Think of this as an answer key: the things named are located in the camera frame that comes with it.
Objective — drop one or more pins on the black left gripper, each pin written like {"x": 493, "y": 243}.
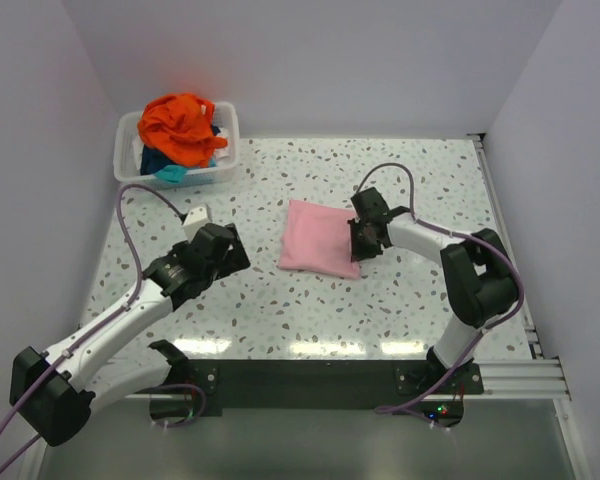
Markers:
{"x": 234, "y": 260}

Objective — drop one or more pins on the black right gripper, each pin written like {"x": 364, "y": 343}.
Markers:
{"x": 357, "y": 252}

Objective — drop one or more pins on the pink t shirt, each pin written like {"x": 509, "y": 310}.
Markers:
{"x": 317, "y": 239}

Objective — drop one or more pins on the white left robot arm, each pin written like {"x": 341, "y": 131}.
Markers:
{"x": 51, "y": 389}

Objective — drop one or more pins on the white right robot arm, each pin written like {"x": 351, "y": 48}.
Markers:
{"x": 481, "y": 282}

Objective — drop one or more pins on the teal t shirt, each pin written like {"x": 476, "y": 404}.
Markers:
{"x": 171, "y": 174}

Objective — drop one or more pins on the white garment in basket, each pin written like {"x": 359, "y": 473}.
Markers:
{"x": 220, "y": 150}

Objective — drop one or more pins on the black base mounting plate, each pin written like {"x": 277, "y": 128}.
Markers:
{"x": 211, "y": 386}

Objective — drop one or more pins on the dark blue t shirt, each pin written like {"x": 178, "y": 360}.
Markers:
{"x": 153, "y": 161}

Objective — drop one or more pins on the orange t shirt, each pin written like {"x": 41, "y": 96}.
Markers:
{"x": 179, "y": 126}

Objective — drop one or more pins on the white plastic laundry basket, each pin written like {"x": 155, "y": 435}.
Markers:
{"x": 127, "y": 153}

